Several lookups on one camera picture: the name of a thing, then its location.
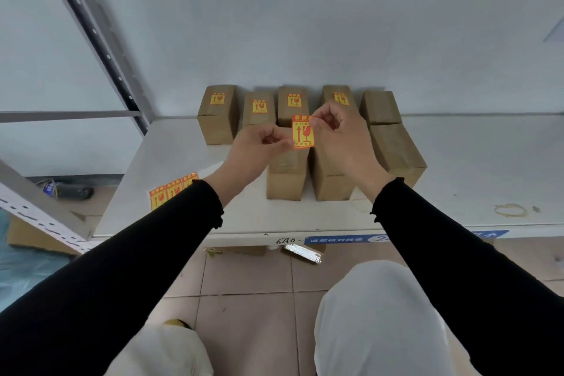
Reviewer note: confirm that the person's left hand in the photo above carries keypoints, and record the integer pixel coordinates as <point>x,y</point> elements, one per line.
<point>249,155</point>

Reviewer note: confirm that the person's right hand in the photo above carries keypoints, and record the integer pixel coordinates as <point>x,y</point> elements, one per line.
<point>348,144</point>

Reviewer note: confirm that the person's left thumb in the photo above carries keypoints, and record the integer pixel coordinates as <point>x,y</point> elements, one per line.
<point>282,145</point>

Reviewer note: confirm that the person's right thumb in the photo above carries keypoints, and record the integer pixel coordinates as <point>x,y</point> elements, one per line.
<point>320,128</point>

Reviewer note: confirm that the orange yellow warning sticker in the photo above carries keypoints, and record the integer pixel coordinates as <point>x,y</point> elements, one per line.
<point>304,135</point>

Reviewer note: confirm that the person's right forearm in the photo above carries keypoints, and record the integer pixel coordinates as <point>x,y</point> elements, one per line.
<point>467,278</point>

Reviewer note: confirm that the person's left forearm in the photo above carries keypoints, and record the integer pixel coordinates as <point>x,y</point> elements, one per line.
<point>114,283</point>

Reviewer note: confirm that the group of brown cardboard boxes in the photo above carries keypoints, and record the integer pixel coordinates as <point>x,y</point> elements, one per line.
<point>218,124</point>

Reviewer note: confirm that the blue label strip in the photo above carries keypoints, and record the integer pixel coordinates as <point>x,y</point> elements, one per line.
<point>335,239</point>

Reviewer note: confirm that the silver foil piece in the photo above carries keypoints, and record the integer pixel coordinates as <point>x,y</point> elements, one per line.
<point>303,253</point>

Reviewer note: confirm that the sheet of orange stickers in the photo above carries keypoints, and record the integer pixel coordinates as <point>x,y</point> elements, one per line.
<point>169,190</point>

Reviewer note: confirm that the person's right white trouser leg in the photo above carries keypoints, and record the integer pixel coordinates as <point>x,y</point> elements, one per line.
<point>379,323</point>

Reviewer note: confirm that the person's white trouser leg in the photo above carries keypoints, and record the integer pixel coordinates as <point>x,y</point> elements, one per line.
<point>379,323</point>
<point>163,353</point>

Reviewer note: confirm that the grey perforated shelf upright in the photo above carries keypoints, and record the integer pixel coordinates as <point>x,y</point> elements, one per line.
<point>103,41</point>

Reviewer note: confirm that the yellow shoe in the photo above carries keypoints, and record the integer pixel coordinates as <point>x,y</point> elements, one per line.
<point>177,324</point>

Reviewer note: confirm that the tan rubber band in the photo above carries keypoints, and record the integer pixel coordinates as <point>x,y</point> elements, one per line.
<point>511,210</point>

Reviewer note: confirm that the dark cylindrical tool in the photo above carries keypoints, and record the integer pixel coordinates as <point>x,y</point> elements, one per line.
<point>70,190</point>

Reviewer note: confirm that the grey horizontal shelf beam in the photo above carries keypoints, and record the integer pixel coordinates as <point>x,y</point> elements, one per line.
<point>66,116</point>

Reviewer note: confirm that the person's left white trouser leg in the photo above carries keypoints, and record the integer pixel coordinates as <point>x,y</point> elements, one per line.
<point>163,353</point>

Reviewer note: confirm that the white perforated shelf beam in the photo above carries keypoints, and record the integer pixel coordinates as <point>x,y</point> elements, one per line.
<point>39,208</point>

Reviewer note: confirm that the flat brown cardboard sheet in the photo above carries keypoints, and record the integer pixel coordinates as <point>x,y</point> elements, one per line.
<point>31,237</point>

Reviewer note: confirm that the blue plastic sheet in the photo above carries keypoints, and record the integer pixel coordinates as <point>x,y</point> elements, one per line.
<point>22,272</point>

